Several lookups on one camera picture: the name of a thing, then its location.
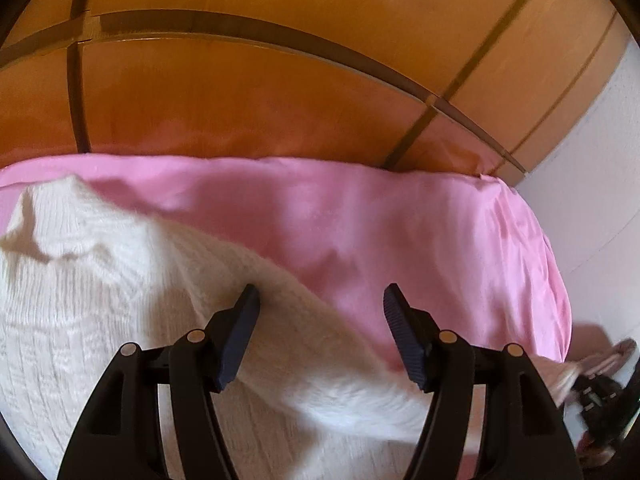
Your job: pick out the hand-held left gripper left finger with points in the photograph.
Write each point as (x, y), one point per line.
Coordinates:
(235, 340)

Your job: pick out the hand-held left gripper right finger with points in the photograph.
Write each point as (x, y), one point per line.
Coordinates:
(407, 340)

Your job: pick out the white knit sweater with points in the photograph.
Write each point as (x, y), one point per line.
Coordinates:
(100, 285)

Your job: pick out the pink striped cloth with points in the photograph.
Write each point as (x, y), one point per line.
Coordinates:
(612, 357)

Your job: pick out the pink bed sheet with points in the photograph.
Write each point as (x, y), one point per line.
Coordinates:
(375, 220)

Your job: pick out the orange wooden wardrobe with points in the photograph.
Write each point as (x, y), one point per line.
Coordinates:
(250, 85)

